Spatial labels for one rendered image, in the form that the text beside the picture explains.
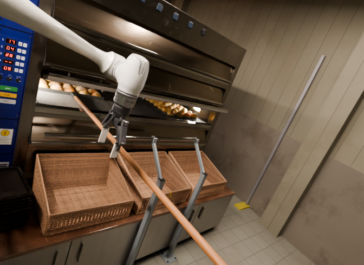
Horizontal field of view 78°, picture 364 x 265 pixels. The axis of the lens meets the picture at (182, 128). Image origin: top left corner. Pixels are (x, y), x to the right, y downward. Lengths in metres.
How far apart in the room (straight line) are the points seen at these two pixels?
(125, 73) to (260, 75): 3.27
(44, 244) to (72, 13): 1.31
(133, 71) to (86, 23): 0.77
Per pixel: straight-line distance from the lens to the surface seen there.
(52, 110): 1.72
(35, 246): 1.58
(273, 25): 4.22
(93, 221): 1.69
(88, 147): 1.93
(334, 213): 3.52
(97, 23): 1.66
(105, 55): 1.04
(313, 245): 3.71
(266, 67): 4.00
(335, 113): 3.30
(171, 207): 0.98
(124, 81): 0.93
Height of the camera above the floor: 1.75
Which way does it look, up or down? 16 degrees down
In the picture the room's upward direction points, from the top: 21 degrees clockwise
